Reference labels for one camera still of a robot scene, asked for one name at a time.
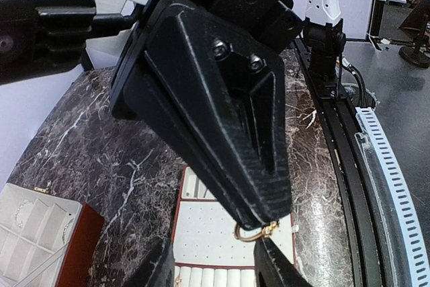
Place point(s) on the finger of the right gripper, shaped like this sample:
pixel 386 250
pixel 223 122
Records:
pixel 230 90
pixel 136 94

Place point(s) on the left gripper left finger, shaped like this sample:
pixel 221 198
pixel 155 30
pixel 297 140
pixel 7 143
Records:
pixel 156 269

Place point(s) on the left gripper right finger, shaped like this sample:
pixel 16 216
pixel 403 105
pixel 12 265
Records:
pixel 272 267

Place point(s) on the red jewelry tray cream insert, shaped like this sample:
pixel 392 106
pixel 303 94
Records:
pixel 204 248

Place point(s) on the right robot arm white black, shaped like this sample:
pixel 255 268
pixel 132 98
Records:
pixel 47 37

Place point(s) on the red wooden jewelry box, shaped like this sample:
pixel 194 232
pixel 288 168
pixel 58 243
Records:
pixel 46 240

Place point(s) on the black front table rail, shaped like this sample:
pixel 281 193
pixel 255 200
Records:
pixel 367 241

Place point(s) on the right black frame post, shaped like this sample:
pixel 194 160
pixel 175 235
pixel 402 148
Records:
pixel 375 19

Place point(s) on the white slotted cable duct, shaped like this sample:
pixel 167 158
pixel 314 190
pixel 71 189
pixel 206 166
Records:
pixel 407 254

